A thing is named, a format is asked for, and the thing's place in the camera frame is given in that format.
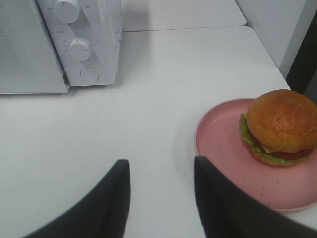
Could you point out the round white door release button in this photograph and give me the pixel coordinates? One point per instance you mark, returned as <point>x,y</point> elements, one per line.
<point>89,75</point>

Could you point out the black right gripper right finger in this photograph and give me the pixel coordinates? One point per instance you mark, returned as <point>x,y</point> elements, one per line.
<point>228,212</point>

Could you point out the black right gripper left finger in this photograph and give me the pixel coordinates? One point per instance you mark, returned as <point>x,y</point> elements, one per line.
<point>102,213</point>

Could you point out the burger with lettuce and cheese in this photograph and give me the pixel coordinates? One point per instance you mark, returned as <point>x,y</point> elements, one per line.
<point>280,128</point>

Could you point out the white right partition panel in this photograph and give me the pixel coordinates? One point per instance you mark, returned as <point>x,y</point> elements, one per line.
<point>281,25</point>

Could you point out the pink round plate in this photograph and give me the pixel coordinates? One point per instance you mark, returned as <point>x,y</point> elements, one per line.
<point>288,189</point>

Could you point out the white microwave oven body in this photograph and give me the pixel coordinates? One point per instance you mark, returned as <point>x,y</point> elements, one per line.
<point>100,23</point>

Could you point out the white microwave knob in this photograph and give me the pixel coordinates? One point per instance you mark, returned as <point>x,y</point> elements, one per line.
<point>80,49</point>
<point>67,11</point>

